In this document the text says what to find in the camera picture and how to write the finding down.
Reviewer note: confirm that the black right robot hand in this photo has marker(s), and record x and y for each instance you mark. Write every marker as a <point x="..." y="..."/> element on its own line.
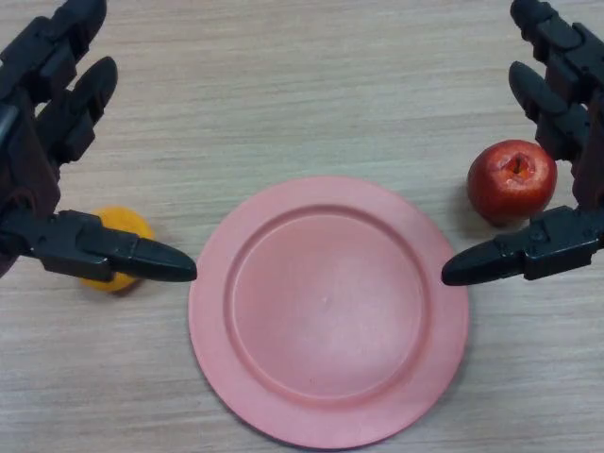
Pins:
<point x="566" y="108"/>

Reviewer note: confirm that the pink round plate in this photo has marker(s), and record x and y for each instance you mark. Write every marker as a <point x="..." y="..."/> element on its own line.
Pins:
<point x="330" y="316"/>

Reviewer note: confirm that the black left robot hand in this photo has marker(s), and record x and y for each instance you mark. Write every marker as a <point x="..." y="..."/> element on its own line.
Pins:
<point x="28" y="141"/>

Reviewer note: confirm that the orange round fruit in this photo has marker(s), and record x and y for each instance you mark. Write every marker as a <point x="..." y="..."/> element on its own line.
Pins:
<point x="127" y="222"/>

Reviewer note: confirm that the red apple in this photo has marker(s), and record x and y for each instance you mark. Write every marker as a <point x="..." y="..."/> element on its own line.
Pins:
<point x="505" y="189"/>

